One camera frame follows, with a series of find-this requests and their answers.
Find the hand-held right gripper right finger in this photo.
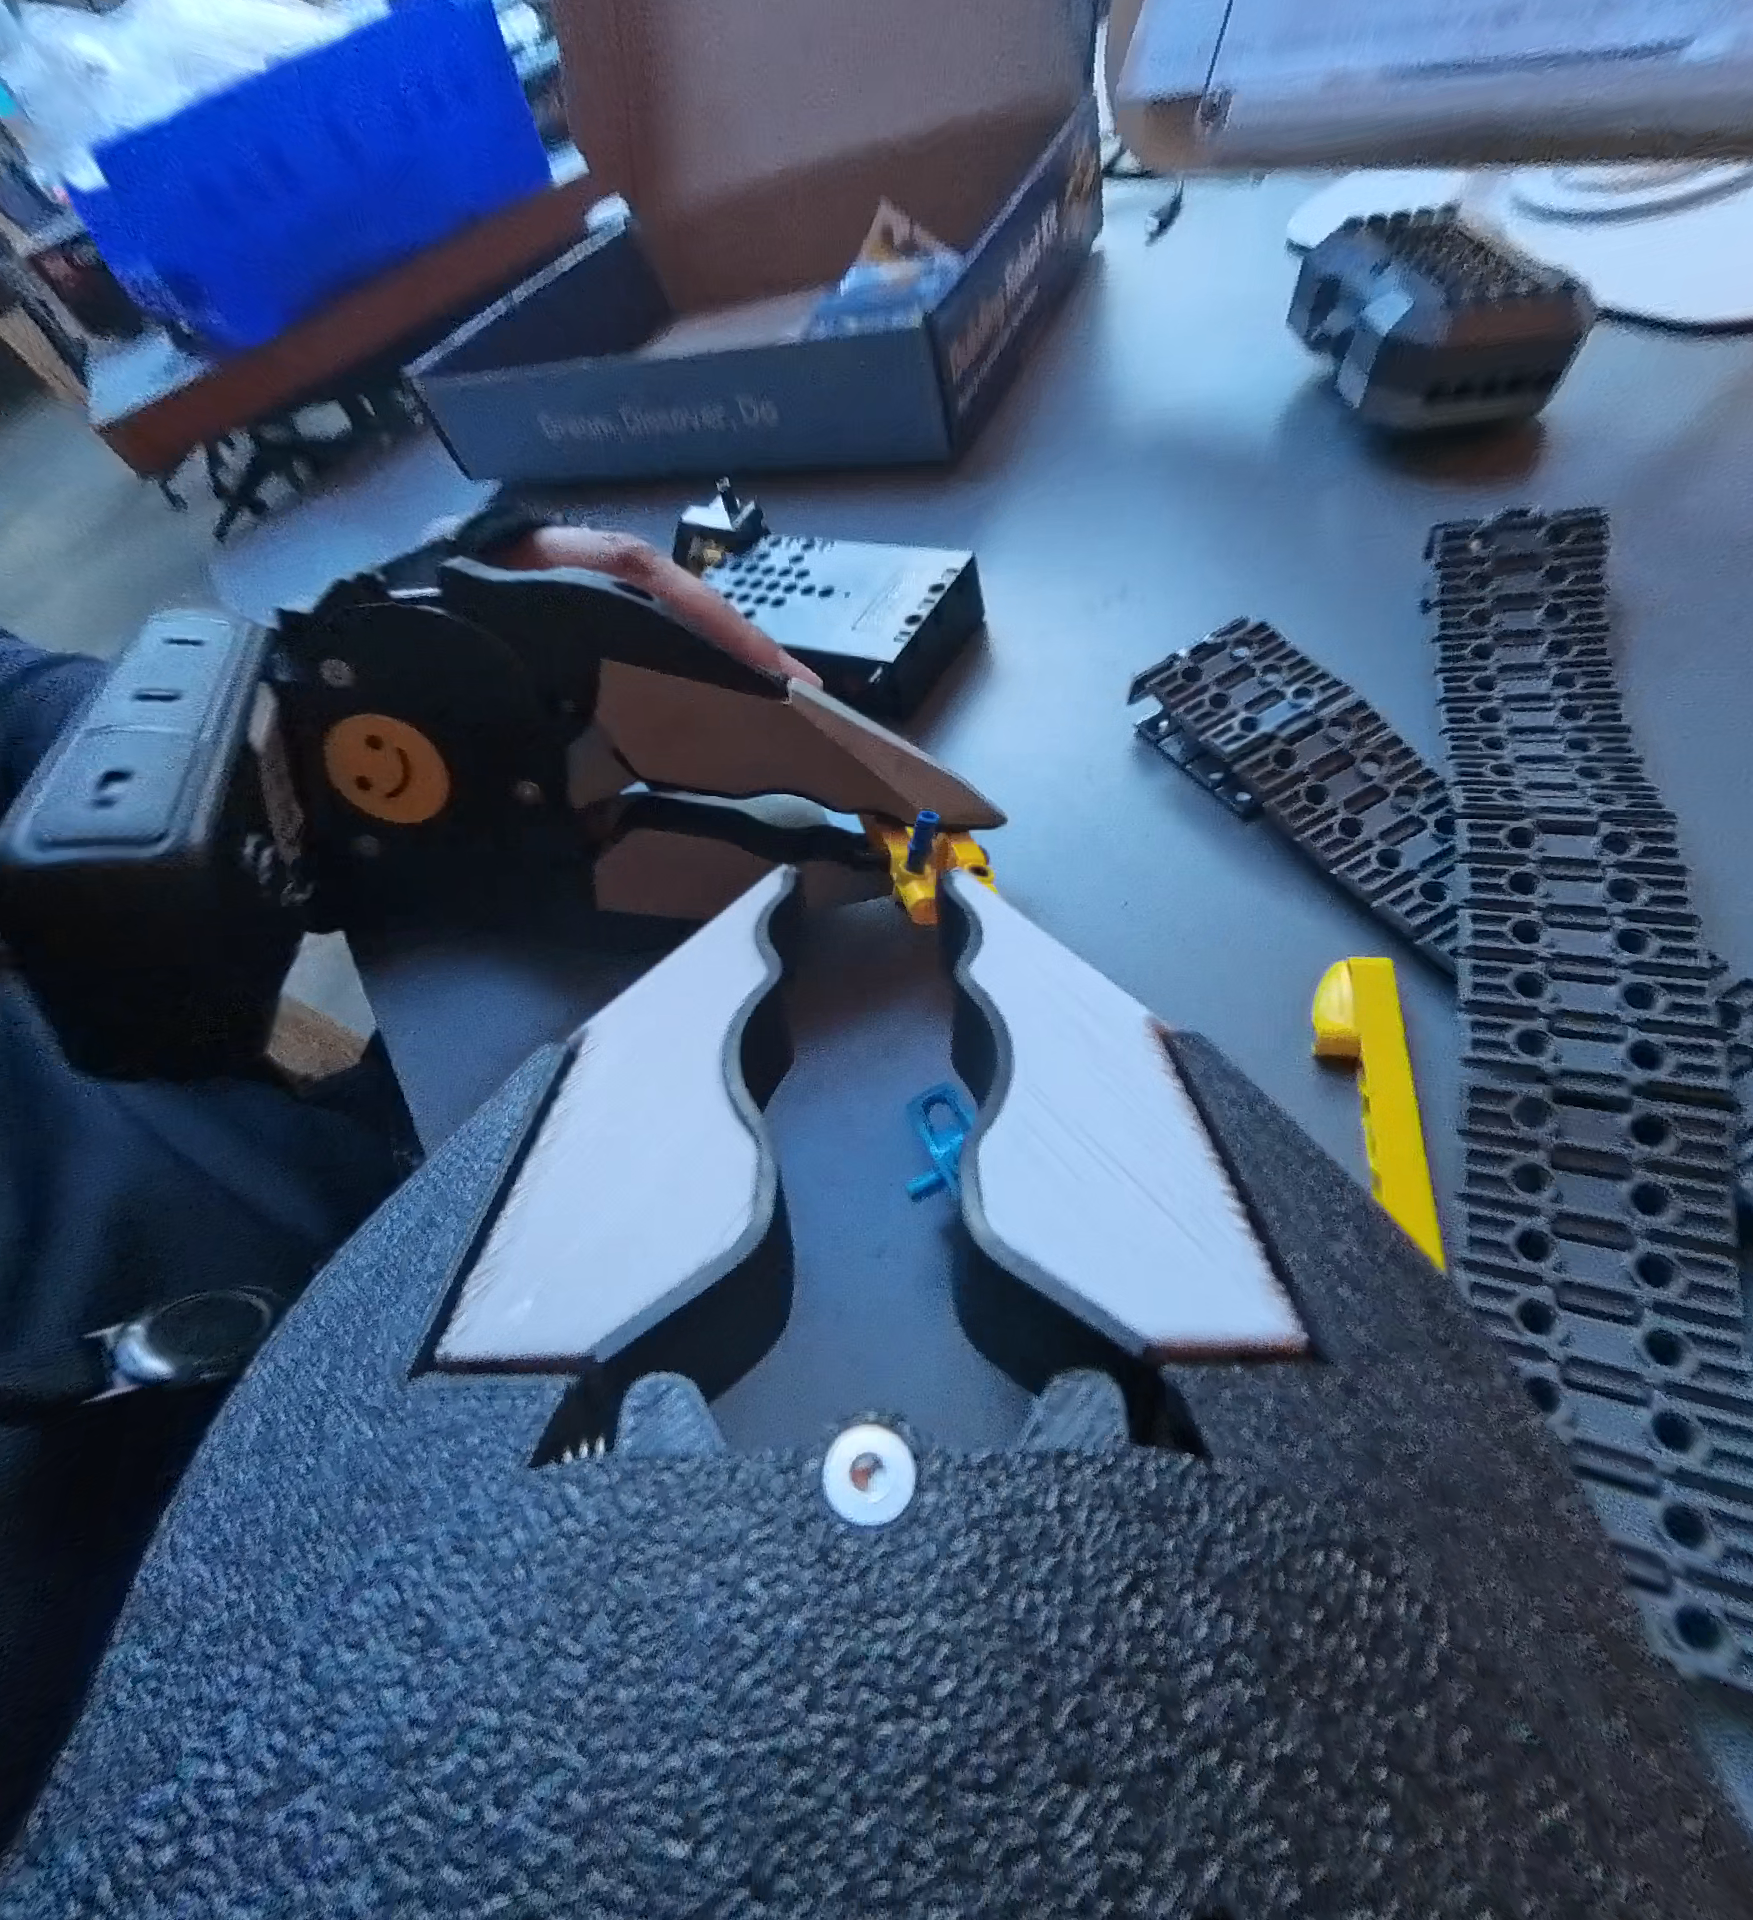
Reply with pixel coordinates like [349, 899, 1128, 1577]
[940, 864, 1316, 1365]

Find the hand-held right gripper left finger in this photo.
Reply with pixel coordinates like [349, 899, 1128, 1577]
[430, 864, 804, 1376]

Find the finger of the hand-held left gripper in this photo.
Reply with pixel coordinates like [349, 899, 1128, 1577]
[594, 680, 1008, 836]
[594, 792, 897, 922]

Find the yellow beam with pins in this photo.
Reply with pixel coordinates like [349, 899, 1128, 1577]
[865, 817, 1001, 926]

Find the grey desk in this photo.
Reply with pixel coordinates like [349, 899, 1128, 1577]
[207, 163, 1753, 1920]

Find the person's left hand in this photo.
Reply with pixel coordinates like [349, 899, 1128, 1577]
[489, 526, 827, 696]

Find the black perforated battery box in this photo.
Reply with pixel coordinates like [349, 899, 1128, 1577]
[693, 532, 988, 722]

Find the small blue plastic piece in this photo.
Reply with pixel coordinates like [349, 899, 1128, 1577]
[903, 1080, 977, 1205]

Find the black plug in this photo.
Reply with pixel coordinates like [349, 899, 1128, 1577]
[675, 474, 767, 578]

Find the yellow plastic beam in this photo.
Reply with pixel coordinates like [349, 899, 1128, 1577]
[1308, 957, 1449, 1276]

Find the brown side table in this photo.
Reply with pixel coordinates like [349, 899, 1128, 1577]
[87, 191, 641, 541]

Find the dark blue cardboard box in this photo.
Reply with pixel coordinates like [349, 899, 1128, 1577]
[410, 0, 1109, 486]

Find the short black track strip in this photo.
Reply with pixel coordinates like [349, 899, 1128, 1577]
[1128, 618, 1753, 1266]

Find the round dark watch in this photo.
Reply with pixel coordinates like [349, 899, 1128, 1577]
[87, 1288, 281, 1403]

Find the printed booklet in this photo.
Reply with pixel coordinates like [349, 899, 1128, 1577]
[812, 199, 973, 343]

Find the long black track strip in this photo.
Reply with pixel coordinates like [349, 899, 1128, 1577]
[1418, 506, 1753, 1717]

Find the blue plastic bin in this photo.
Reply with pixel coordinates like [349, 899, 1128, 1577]
[61, 0, 558, 358]

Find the person's dark jacket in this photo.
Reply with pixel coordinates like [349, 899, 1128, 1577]
[0, 899, 423, 1920]

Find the dark grey motor block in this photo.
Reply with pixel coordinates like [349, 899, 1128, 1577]
[1285, 209, 1596, 438]

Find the white monitor stand base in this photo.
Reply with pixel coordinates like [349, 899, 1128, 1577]
[1285, 151, 1753, 333]

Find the black cable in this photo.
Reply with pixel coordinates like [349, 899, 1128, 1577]
[1141, 0, 1241, 246]

